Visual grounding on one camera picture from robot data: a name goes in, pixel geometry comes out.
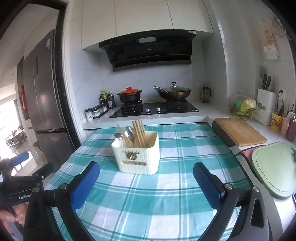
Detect person's left hand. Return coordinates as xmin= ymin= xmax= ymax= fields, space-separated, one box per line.
xmin=1 ymin=203 xmax=28 ymax=233

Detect light green cutting board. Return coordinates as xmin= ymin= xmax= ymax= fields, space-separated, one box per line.
xmin=251 ymin=142 xmax=295 ymax=199

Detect wooden cutting board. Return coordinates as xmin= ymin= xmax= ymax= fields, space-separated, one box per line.
xmin=212 ymin=118 xmax=267 ymax=147

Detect teal checkered tablecloth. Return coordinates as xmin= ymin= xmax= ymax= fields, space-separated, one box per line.
xmin=46 ymin=123 xmax=250 ymax=240

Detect stainless steel refrigerator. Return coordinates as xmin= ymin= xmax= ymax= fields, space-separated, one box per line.
xmin=23 ymin=29 xmax=74 ymax=171

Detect yellow cup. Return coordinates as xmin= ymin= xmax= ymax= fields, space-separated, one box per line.
xmin=270 ymin=112 xmax=283 ymax=132

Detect small white spice jar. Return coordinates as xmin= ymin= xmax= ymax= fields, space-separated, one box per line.
xmin=85 ymin=108 xmax=93 ymax=121

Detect spice rack with jars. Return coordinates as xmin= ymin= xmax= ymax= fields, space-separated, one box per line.
xmin=91 ymin=103 xmax=108 ymax=118

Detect plastic bag with yellow items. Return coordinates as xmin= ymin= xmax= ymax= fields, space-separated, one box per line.
xmin=230 ymin=89 xmax=266 ymax=121

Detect metal spoon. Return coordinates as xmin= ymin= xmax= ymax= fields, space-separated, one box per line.
xmin=114 ymin=133 xmax=124 ymax=141

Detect white knife block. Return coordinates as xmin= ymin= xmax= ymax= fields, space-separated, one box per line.
xmin=254 ymin=88 xmax=276 ymax=126

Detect cream utensil holder box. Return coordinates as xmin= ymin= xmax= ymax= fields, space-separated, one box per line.
xmin=111 ymin=131 xmax=160 ymax=175

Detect sauce bottles group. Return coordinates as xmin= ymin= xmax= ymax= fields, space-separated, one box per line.
xmin=99 ymin=88 xmax=116 ymax=109

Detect black gas stove top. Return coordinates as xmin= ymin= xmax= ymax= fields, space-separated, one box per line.
xmin=110 ymin=99 xmax=199 ymax=118

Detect glass french press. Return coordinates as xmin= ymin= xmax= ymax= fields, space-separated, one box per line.
xmin=201 ymin=85 xmax=212 ymax=103

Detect black pot red lid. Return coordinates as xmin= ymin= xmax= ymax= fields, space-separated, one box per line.
xmin=117 ymin=87 xmax=142 ymax=104

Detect wok with glass lid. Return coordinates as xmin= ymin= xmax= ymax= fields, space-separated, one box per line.
xmin=152 ymin=82 xmax=191 ymax=102

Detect white upper cabinets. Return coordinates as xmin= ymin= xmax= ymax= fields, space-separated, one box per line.
xmin=82 ymin=1 xmax=213 ymax=50

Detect black range hood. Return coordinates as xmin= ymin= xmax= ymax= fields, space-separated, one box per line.
xmin=99 ymin=29 xmax=196 ymax=72

